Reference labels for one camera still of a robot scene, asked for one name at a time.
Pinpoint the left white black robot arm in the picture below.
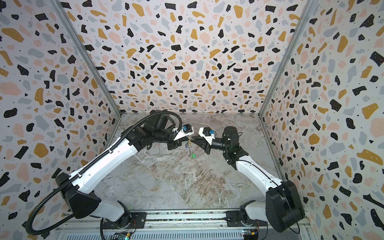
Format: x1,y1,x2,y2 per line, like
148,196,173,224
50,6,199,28
58,111,194,222

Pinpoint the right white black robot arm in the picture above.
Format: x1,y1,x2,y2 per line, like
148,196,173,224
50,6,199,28
191,126,305,233

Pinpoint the left green circuit board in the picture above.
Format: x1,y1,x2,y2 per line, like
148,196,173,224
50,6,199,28
118,232,134,240

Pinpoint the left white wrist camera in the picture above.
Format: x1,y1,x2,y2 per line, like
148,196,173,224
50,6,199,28
174,124,195,141

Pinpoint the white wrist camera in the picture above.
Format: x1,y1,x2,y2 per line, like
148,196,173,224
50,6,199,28
174,124,195,141
199,127,217,145

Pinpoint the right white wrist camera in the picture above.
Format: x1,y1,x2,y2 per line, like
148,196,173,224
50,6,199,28
199,127,217,145

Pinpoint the black corrugated cable conduit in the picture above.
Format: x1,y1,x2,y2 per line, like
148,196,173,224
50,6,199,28
25,110,183,236

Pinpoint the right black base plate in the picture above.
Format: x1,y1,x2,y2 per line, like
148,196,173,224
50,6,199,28
225,210,267,228

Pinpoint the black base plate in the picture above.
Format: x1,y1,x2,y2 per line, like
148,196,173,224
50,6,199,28
103,212,147,230
225,210,267,228

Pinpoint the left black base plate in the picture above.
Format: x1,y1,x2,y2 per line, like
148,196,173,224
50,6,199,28
103,212,147,230

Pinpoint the white slotted cable duct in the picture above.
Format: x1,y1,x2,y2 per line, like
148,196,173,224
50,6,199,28
59,230,244,240

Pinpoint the right circuit board with wires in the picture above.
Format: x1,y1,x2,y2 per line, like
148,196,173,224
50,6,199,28
243,229,259,240

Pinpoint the aluminium mounting rail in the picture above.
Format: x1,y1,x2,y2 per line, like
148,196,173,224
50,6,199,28
55,208,311,233

